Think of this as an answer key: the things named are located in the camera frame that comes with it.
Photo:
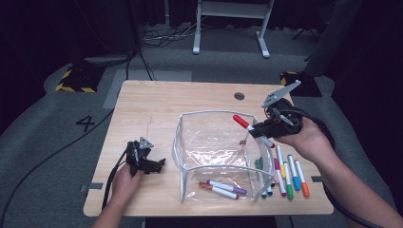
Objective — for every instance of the grey stand base plate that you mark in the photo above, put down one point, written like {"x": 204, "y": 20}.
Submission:
{"x": 107, "y": 60}

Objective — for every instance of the orange marker pen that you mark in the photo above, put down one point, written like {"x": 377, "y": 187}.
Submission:
{"x": 305, "y": 193}

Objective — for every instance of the brown marker pen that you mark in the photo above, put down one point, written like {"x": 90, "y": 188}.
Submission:
{"x": 205, "y": 186}

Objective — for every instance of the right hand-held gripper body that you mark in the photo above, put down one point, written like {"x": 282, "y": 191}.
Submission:
{"x": 285, "y": 122}

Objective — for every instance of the dark grey stand column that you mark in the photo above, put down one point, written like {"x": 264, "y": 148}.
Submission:
{"x": 329, "y": 41}

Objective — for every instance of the yellow marker pen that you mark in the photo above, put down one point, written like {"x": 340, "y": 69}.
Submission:
{"x": 282, "y": 173}

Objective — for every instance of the clear plastic bag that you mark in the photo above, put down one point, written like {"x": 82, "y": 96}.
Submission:
{"x": 215, "y": 152}

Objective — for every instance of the pink marker pen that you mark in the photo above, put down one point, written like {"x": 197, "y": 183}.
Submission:
{"x": 275, "y": 180}

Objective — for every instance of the person's right hand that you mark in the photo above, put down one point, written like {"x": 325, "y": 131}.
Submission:
{"x": 312, "y": 142}

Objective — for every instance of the magenta marker pen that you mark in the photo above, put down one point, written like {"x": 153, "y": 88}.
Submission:
{"x": 283, "y": 192}

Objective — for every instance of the dark green marker pen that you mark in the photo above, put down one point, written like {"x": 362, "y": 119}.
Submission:
{"x": 264, "y": 195}

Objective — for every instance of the dark blue marker pen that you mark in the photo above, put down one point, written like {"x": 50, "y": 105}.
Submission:
{"x": 270, "y": 192}

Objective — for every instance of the black yellow-striped stand base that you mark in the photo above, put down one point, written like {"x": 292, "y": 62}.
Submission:
{"x": 309, "y": 90}
{"x": 80, "y": 79}

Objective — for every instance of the white metal desk frame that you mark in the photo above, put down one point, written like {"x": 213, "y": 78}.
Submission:
{"x": 196, "y": 38}

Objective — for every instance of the red marker pen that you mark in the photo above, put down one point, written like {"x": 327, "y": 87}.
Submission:
{"x": 240, "y": 121}

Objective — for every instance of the person's left hand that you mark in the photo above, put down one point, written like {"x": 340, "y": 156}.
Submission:
{"x": 123, "y": 185}

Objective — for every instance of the light blue marker pen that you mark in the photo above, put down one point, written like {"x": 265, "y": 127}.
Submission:
{"x": 296, "y": 186}

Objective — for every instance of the purple marker pen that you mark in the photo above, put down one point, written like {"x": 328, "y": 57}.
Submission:
{"x": 240, "y": 191}

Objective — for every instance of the grey tape strip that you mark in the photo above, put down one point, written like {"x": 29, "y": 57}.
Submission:
{"x": 316, "y": 179}
{"x": 95, "y": 186}

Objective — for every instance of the black marker pen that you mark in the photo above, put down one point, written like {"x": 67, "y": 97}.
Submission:
{"x": 272, "y": 184}

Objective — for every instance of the light green marker pen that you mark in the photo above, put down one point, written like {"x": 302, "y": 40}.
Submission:
{"x": 290, "y": 194}

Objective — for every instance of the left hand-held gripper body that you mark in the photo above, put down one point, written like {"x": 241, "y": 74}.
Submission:
{"x": 139, "y": 155}

